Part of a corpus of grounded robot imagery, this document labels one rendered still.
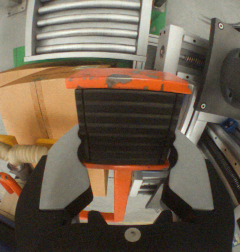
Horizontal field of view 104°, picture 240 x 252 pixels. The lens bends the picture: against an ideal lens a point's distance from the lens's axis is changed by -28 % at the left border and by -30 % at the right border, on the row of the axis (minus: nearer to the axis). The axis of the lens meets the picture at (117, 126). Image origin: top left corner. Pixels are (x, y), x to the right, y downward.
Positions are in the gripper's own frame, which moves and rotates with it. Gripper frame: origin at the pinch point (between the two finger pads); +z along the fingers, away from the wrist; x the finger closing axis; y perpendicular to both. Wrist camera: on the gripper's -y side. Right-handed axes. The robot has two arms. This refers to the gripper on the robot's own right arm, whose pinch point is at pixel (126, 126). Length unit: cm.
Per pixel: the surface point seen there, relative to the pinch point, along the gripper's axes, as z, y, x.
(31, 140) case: 24.1, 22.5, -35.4
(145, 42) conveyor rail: 59, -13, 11
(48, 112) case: 24.1, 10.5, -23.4
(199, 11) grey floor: 118, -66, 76
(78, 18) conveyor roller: 64, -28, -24
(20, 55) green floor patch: 118, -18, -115
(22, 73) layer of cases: 64, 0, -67
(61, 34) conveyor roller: 64, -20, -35
